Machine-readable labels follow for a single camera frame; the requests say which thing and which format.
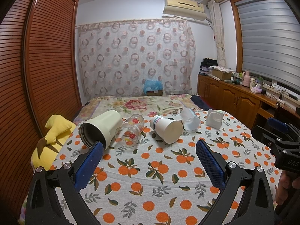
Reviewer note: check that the cream tumbler with dark interior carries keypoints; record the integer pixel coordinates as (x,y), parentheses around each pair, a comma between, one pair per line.
(100,129)

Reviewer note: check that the cardboard box on sideboard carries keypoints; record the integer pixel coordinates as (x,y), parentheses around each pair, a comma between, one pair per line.
(222,75)

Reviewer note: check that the pink thermos jug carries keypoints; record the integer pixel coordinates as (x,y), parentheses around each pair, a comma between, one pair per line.
(246,79)

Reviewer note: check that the orange print white tablecloth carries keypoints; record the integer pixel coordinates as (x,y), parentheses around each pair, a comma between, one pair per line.
(157,183)

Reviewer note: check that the brown louvered wardrobe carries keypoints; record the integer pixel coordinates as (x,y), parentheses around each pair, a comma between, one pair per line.
(38,80)

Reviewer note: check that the circle patterned sheer curtain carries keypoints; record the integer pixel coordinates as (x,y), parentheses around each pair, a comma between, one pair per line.
(116,58)

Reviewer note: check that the beige tied window curtain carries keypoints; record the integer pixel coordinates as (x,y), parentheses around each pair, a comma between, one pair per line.
(217,23)

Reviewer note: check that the grey window blind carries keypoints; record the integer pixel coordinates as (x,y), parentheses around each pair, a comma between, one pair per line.
(270,40)

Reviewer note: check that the white striped paper cup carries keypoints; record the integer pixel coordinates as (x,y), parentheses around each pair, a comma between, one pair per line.
(168,129)

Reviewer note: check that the translucent frosted plastic cup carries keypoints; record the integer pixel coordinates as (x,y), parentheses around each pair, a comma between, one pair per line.
(190,120)

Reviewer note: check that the white cup with lime label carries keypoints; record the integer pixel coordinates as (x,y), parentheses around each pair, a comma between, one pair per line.
(214,119)

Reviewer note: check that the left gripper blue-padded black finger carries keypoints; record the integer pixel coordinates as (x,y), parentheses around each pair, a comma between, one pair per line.
(256,204)
(43,205)

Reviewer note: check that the beige wall air conditioner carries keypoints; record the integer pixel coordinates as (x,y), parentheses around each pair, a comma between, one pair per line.
(185,8)

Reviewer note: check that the person's hand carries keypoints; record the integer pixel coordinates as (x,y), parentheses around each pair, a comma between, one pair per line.
(285,183)

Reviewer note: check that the wooden sideboard cabinet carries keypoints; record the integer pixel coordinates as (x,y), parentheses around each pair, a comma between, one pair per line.
(249,108)

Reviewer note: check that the yellow plush toy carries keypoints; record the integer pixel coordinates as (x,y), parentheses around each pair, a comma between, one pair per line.
(59,130)

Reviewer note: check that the stack of folded clothes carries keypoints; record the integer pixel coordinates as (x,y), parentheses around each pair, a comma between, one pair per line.
(206,65)

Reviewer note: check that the floral bed sheet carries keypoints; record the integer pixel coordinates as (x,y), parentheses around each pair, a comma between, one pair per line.
(145,106)

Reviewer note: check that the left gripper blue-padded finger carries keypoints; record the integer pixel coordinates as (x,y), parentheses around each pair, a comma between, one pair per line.
(282,139)

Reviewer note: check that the blue plastic bag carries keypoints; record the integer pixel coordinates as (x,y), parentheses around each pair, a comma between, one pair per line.
(152,86)

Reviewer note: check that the clear glass with flower print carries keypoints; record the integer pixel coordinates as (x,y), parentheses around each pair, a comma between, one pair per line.
(129,132)

